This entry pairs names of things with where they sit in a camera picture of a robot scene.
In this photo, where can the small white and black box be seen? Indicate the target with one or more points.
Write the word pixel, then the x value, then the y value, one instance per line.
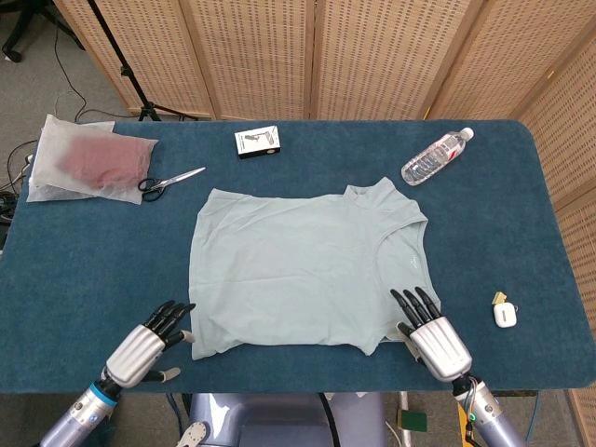
pixel 256 142

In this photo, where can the blue felt table cover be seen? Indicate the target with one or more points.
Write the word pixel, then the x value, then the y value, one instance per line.
pixel 326 153

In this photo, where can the translucent bag with pink garment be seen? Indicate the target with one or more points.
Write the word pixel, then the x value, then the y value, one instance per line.
pixel 107 158

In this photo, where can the white earbuds case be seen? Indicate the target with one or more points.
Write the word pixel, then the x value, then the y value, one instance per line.
pixel 503 315

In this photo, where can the black tripod stand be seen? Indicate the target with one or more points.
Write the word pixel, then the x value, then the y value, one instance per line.
pixel 125 71

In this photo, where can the white metal table leg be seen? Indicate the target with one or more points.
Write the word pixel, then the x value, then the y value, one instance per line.
pixel 407 437

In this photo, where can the small gold tag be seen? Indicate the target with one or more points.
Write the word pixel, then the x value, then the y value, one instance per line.
pixel 500 297

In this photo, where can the green block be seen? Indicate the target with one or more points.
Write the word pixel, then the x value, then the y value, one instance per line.
pixel 414 421

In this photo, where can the blue-grey robot torso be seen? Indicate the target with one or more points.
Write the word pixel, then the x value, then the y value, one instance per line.
pixel 279 423

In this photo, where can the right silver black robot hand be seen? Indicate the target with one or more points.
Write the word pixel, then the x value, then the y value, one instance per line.
pixel 440 349

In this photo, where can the light green t-shirt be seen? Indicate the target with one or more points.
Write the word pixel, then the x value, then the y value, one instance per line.
pixel 288 270

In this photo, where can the black office chair base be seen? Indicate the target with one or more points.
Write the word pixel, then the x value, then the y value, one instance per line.
pixel 13 55

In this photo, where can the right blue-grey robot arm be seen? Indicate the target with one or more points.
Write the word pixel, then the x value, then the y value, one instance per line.
pixel 489 414

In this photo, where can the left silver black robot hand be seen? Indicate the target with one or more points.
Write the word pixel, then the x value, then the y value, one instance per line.
pixel 135 356

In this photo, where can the flat white nonwoven bag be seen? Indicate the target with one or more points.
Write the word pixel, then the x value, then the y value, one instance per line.
pixel 46 139

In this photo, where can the clear plastic water bottle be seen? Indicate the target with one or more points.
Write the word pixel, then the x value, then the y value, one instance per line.
pixel 433 158

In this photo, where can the white robot bracket plate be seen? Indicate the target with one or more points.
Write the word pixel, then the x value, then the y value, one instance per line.
pixel 194 434

